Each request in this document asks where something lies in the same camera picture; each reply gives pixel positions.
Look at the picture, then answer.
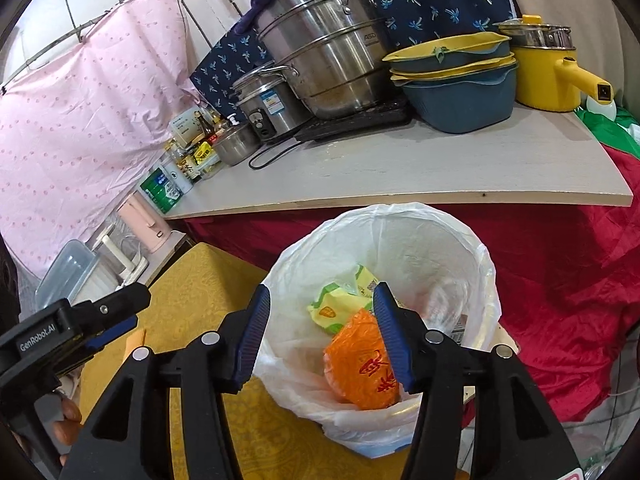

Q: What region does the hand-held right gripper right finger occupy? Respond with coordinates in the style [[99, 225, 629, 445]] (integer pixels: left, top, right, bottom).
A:
[[372, 281, 584, 480]]

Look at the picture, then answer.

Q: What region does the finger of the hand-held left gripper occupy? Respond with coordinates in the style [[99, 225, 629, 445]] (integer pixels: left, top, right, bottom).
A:
[[84, 315, 140, 354], [84, 284, 152, 331]]

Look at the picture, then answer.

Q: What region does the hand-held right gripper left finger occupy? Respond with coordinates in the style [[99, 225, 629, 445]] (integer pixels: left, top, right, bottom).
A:
[[59, 284, 273, 480]]

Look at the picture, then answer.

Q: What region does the orange wrapper with red print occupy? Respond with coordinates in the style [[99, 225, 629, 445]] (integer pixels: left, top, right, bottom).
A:
[[323, 308, 401, 411]]

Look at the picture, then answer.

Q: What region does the clear plastic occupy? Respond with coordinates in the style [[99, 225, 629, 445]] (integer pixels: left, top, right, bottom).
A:
[[420, 279, 472, 346]]

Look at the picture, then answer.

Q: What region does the yellow green wrapper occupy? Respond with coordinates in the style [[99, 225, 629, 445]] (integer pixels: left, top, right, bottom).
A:
[[306, 263, 397, 337]]

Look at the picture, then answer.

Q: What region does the trash bin with white bag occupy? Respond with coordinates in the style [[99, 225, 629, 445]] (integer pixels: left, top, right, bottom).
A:
[[252, 202, 504, 461]]

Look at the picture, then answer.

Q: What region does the person's left hand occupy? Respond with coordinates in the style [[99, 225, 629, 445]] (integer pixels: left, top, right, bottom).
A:
[[49, 394, 84, 467]]

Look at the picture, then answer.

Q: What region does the white glass kettle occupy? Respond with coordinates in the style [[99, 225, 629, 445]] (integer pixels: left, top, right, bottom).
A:
[[92, 224, 150, 287]]

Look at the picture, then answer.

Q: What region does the white dish rack with lid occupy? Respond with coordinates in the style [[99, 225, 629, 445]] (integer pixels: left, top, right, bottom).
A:
[[34, 238, 121, 312]]

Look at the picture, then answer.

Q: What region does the yellow patterned tablecloth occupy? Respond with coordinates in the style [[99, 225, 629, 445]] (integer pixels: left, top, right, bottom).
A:
[[79, 242, 472, 480]]

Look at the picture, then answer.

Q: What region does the pink electric kettle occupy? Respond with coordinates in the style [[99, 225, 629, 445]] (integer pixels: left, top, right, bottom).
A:
[[117, 193, 174, 256]]

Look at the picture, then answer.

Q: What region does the green canister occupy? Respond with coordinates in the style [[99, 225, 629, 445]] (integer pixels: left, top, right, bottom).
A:
[[139, 167, 184, 216]]

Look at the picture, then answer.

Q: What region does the white label bottle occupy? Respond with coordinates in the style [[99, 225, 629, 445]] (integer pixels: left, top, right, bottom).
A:
[[167, 157, 196, 194]]

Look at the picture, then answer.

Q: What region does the yellow label packet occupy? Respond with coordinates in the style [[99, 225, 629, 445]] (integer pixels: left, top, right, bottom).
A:
[[192, 142, 221, 171]]

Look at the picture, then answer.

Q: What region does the white wooden counter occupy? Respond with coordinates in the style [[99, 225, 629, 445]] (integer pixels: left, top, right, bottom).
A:
[[162, 107, 634, 220]]

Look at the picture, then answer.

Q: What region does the red cloth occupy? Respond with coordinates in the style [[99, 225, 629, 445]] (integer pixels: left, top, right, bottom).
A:
[[184, 145, 640, 427]]

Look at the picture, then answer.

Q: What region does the pink dotted cloth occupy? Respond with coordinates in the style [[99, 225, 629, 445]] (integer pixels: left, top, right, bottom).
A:
[[0, 0, 202, 282]]

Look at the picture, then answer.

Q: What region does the white carton box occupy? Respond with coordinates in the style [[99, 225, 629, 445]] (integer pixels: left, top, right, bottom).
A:
[[169, 109, 201, 149]]

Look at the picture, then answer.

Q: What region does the small steel pot with lid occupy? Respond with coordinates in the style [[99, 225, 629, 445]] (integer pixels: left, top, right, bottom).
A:
[[213, 122, 261, 167]]

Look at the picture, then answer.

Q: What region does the dark sauce bottle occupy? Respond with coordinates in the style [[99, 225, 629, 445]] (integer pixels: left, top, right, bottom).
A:
[[194, 110, 216, 144]]

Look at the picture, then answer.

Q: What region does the black induction cooker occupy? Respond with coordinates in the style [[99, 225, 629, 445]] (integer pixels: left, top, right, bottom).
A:
[[294, 97, 414, 144]]

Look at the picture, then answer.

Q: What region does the steel rice cooker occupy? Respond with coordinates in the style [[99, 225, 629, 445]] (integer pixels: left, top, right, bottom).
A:
[[230, 62, 314, 144]]

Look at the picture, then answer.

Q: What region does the blue yellow colander basin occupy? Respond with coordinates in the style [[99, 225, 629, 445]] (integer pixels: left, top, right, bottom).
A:
[[389, 57, 519, 135], [382, 31, 512, 74]]

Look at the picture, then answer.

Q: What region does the large steel steamer pot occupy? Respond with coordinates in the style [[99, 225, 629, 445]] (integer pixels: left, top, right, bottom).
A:
[[254, 0, 397, 120]]

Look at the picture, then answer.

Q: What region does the yellow pot with lid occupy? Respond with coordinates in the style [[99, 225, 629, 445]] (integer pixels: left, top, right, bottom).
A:
[[492, 14, 612, 114]]

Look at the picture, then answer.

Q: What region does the green cloth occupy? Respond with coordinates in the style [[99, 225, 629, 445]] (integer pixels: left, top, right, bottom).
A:
[[574, 107, 640, 162]]

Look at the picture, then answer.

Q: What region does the black power cable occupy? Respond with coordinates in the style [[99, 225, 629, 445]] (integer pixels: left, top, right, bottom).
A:
[[248, 137, 307, 170]]

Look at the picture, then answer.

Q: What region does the metal wire rack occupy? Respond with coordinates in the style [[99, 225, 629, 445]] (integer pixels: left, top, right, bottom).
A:
[[9, 0, 168, 87]]

